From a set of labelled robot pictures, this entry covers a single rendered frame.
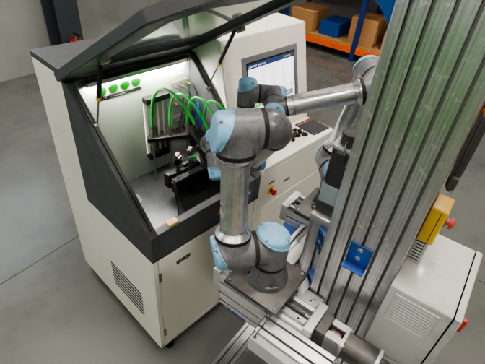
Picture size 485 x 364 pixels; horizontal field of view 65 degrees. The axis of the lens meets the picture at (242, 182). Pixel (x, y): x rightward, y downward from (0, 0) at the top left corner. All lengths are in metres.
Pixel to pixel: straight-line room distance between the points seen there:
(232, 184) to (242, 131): 0.17
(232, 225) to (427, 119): 0.60
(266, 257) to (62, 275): 1.89
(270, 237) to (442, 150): 0.56
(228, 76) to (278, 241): 1.04
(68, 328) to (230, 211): 1.71
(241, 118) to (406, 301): 0.74
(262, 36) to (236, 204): 1.26
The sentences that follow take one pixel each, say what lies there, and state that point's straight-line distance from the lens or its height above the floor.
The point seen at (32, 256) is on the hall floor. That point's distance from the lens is 3.09.
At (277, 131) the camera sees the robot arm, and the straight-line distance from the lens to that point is 1.03.
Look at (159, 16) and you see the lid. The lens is 1.08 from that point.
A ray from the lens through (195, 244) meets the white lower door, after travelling 1.92.
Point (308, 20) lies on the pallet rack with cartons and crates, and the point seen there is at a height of 0.41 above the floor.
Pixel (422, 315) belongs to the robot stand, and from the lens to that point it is 1.32.
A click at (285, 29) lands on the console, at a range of 2.33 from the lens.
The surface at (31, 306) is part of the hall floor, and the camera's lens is 2.81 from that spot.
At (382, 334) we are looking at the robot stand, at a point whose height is 1.00.
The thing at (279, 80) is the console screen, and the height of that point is 1.27.
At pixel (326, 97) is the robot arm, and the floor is 1.58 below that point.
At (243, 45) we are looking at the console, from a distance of 2.08.
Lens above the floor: 2.15
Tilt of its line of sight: 38 degrees down
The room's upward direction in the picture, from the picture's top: 6 degrees clockwise
